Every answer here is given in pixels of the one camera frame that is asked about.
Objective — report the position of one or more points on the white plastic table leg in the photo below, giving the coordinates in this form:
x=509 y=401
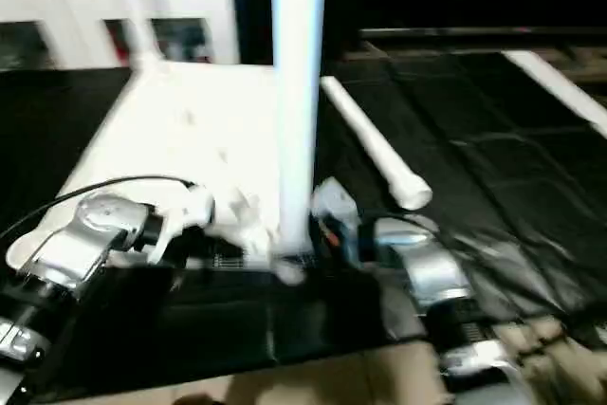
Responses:
x=133 y=7
x=379 y=149
x=299 y=92

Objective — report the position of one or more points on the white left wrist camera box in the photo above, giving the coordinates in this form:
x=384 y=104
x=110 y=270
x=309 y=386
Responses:
x=207 y=211

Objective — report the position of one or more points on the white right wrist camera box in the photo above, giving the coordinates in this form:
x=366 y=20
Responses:
x=332 y=202

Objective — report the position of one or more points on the dark low furniture silver edge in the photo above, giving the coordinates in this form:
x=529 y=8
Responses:
x=474 y=35

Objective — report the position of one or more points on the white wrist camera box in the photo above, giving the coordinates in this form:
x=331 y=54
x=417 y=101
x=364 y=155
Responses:
x=207 y=211
x=332 y=202

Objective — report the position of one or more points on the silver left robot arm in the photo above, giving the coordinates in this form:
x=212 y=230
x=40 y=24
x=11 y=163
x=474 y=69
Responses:
x=76 y=244

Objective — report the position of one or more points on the black work mat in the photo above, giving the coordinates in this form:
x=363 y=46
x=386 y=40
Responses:
x=285 y=320

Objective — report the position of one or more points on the crumpled black plastic sheet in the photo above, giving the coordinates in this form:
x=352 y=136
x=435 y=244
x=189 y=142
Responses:
x=512 y=234

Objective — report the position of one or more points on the white plastic table top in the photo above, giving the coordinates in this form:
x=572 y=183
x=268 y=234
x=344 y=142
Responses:
x=190 y=139

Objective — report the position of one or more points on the white cabinet with glass doors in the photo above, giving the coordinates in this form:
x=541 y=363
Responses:
x=57 y=16

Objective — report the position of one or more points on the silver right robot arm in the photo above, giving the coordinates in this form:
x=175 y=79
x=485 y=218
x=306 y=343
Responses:
x=436 y=282

